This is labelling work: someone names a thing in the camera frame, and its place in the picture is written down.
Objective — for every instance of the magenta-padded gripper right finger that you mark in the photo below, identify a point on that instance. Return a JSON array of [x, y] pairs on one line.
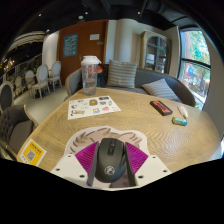
[[151, 168]]

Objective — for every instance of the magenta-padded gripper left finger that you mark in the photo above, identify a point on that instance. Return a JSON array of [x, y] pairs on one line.
[[70, 168]]

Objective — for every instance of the black computer mouse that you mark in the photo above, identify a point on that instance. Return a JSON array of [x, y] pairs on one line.
[[110, 160]]

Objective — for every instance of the yellow square sticker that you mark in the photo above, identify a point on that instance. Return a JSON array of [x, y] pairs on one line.
[[31, 152]]

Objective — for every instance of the small green pack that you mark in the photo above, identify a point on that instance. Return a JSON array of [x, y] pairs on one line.
[[179, 121]]

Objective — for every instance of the black box with orange print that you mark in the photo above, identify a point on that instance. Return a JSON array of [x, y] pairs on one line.
[[161, 108]]

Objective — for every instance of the white sticker sheet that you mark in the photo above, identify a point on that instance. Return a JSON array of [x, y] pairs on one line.
[[93, 107]]

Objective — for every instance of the small clear-wrapped tube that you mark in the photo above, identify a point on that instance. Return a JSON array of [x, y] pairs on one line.
[[182, 110]]

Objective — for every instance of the grey tufted armchair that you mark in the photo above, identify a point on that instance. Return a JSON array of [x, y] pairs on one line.
[[16, 128]]

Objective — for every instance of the striped grey cushion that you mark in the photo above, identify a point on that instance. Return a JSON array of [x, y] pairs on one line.
[[161, 90]]

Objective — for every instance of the clear shaker bottle white lid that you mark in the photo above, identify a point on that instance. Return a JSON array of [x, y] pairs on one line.
[[90, 78]]

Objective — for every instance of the grey curved sofa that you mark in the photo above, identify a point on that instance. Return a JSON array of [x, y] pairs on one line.
[[146, 76]]

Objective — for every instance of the group of white chairs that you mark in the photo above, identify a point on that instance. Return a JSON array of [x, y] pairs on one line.
[[41, 78]]

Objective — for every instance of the black bag with orange top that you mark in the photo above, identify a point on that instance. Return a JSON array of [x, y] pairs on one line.
[[103, 78]]

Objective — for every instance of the striped square cushion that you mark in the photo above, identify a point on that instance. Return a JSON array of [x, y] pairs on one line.
[[121, 74]]

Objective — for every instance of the black-framed window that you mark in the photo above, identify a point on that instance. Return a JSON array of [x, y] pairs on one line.
[[195, 66]]

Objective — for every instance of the cabinet with arched glass door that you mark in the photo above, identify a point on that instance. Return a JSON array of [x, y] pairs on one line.
[[155, 51]]

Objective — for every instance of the brown wooden door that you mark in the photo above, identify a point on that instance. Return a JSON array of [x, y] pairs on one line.
[[86, 48]]

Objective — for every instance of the blue poster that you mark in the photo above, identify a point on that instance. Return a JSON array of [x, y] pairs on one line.
[[70, 45]]

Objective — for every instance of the white paper notice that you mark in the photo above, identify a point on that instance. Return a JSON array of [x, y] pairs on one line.
[[94, 37]]

